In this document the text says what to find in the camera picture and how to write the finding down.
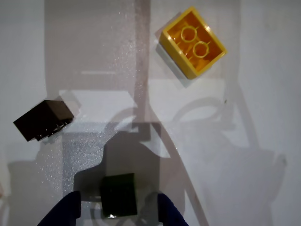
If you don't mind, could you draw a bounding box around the green lego brick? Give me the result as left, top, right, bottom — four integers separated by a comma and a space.
100, 173, 138, 219

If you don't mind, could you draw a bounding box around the yellow lego brick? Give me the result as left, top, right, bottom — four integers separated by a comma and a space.
159, 6, 228, 81

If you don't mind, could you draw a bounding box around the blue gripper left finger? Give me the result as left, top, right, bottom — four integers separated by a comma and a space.
37, 190, 82, 226

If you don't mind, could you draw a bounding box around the black lego brick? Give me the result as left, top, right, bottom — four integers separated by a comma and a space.
13, 99, 75, 143

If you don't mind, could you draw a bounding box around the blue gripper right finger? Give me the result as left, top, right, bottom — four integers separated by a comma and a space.
157, 193, 190, 226

